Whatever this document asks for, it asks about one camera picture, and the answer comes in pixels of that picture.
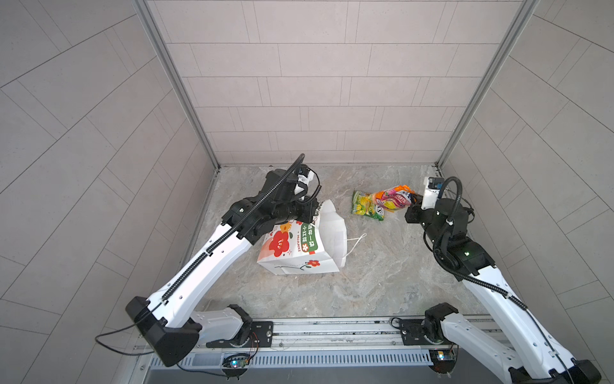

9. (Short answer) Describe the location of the white floral paper bag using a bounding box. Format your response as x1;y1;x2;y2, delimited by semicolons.
257;200;366;275

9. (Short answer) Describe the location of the orange Fox's candy bag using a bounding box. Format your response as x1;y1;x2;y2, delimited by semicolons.
372;185;420;212

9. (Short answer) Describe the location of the green spring tea candy bag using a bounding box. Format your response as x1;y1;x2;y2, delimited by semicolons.
352;190;385;222

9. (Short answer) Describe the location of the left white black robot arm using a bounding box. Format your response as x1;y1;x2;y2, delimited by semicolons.
126;164;321;366

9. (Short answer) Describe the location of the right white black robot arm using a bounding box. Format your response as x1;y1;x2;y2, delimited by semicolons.
405;198;602;383

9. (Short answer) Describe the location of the right controller board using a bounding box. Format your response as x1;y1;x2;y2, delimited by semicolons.
429;349;457;374

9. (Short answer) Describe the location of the controller board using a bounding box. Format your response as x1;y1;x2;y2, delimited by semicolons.
222;353;251;370
429;349;457;374

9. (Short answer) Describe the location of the white ventilation grille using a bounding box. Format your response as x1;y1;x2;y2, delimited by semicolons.
149;349;435;370

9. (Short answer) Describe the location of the left controller board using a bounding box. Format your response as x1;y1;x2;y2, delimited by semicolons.
222;353;251;370

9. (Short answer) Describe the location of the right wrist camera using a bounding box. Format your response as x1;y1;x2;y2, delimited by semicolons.
421;177;445;211

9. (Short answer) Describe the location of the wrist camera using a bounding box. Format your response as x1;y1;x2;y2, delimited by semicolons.
421;177;445;211
296;164;316;190

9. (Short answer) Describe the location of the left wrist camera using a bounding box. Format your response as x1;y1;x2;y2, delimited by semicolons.
296;164;316;190

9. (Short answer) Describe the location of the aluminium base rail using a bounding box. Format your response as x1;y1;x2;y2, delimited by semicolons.
132;314;537;355

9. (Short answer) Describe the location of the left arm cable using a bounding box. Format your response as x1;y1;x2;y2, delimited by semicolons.
93;306;164;358

